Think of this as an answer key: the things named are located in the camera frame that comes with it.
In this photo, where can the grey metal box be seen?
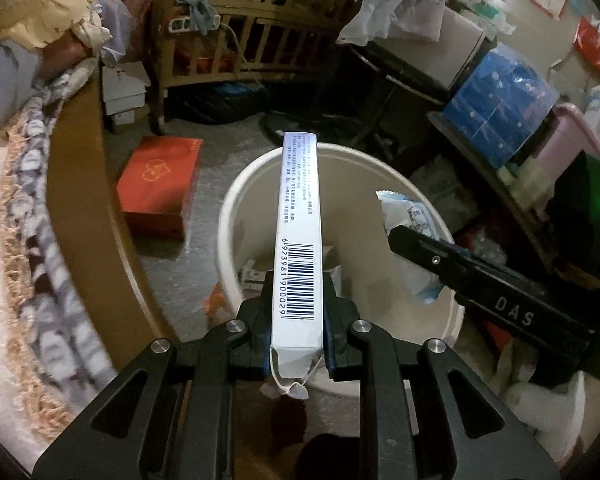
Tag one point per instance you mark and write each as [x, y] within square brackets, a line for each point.
[467, 45]

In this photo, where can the wooden crib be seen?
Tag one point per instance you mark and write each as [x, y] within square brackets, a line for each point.
[260, 40]

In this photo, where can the white plastic bag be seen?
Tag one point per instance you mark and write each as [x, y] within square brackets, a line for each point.
[405, 0]

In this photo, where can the pink mosquito net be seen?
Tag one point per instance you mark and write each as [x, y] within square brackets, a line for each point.
[130, 10]

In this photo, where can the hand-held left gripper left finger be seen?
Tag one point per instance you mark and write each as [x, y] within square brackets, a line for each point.
[266, 360]

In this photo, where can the patterned fringed blanket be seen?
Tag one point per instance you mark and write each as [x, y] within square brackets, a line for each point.
[45, 285]

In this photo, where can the stack of white boxes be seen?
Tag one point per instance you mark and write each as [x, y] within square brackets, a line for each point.
[125, 90]

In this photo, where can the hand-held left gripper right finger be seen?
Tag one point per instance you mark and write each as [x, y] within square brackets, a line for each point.
[330, 360]

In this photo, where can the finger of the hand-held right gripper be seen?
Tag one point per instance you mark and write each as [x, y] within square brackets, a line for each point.
[430, 255]

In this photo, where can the black metal stand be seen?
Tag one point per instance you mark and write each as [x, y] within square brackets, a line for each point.
[405, 75]

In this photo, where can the white and blue packet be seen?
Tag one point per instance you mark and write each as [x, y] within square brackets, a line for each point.
[415, 215]

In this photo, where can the black bag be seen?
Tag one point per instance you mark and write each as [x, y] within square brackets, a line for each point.
[220, 105]

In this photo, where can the white cardboard box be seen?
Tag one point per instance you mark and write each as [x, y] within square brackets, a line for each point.
[300, 200]

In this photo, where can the white fluffy cloth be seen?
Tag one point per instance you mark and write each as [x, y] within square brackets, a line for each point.
[540, 410]

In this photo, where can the wooden bed frame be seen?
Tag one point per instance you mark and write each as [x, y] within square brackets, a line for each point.
[95, 200]

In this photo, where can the blue wrapped package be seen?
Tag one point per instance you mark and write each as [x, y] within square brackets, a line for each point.
[500, 105]

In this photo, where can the pink plastic tub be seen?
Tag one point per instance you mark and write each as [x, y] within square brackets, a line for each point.
[570, 135]

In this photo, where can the white trash bin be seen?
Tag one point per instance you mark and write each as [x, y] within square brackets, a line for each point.
[230, 240]

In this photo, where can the orange wrapper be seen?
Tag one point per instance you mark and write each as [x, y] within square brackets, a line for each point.
[212, 305]

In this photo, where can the red gift box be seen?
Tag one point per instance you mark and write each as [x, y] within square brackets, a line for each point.
[155, 180]

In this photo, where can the grey-blue rag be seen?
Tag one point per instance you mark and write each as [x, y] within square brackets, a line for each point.
[200, 10]

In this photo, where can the white power strip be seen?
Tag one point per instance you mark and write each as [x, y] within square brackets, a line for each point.
[180, 25]

